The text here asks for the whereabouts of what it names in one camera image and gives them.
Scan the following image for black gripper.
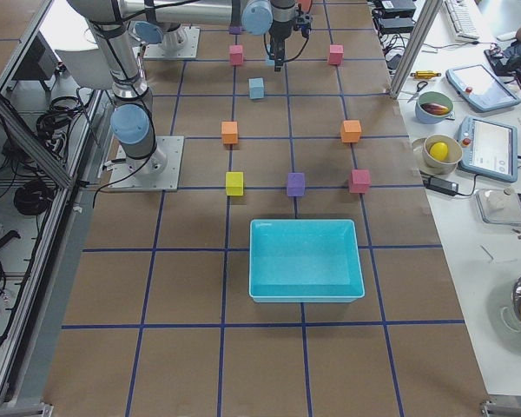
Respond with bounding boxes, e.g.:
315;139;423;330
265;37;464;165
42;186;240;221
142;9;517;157
264;10;313;72

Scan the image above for light blue foam block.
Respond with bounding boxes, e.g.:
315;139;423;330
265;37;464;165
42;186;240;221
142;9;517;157
248;77;265;100

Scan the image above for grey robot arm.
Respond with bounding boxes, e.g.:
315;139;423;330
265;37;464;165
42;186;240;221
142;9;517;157
69;1;312;113

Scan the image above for dark pink block left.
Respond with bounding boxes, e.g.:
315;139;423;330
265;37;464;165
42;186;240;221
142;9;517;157
228;44;244;66

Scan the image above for dark pink block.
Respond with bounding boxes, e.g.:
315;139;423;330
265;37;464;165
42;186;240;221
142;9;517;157
348;169;372;194
228;44;244;66

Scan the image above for purple foam block left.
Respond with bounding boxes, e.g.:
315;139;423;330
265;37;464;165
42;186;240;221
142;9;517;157
228;26;242;35

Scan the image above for purple foam block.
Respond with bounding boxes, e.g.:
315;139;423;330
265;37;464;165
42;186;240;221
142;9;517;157
286;172;306;197
228;26;242;35

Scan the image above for pink foam block far left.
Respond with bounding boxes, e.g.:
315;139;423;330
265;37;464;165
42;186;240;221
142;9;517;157
327;44;344;66

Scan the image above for pink plastic tray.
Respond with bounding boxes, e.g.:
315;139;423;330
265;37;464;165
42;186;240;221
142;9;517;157
296;0;313;12

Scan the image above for orange foam block far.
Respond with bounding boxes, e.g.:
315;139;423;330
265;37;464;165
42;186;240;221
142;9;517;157
221;121;239;145

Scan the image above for orange foam block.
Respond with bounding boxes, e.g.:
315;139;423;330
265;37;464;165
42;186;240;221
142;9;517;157
340;120;362;143
221;121;239;145

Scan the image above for orange foam block near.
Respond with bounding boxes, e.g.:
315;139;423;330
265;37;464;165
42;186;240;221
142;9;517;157
340;120;362;143

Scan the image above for purple foam block right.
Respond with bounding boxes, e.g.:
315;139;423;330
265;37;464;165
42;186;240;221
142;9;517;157
286;172;306;197

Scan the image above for yellow foam block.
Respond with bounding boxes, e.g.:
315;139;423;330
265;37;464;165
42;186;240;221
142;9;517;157
225;171;245;196

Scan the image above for brass cylinder tool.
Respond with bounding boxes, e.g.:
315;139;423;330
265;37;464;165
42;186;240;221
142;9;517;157
410;70;442;80

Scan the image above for dark pink block right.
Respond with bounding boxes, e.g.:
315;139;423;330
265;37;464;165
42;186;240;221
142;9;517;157
348;169;372;194

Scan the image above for blue bowl with fruit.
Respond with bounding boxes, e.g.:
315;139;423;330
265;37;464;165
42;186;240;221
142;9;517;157
415;91;453;124

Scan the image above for yellow lemon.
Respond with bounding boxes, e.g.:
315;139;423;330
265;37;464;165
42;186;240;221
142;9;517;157
429;142;449;162

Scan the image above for white keyboard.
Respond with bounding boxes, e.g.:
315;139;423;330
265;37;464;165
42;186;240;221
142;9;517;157
442;0;480;41

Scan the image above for beige bowl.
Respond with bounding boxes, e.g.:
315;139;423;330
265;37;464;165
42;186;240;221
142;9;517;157
421;135;463;175

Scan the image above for teach pendant far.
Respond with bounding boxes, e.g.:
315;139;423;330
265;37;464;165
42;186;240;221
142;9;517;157
445;64;521;113

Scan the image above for teach pendant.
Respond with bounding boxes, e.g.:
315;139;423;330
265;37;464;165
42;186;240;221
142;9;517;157
445;64;521;113
457;116;518;183

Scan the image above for teal plastic tray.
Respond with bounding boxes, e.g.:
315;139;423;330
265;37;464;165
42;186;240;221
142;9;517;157
248;219;365;303

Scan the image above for black power adapter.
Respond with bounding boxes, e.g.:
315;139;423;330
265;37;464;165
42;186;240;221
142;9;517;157
423;175;458;196

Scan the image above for teach pendant near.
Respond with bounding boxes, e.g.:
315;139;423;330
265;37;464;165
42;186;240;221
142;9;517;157
457;116;518;183

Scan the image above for kitchen scale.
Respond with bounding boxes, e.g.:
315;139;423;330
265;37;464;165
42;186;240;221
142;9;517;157
475;188;521;226

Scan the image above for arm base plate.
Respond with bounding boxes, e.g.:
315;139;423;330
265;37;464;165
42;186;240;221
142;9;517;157
109;136;185;192
144;26;201;61

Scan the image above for black handled scissors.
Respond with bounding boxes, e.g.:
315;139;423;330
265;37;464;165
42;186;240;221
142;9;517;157
408;80;428;102

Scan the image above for aluminium frame post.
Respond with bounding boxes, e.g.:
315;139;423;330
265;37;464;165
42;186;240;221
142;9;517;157
389;0;442;99

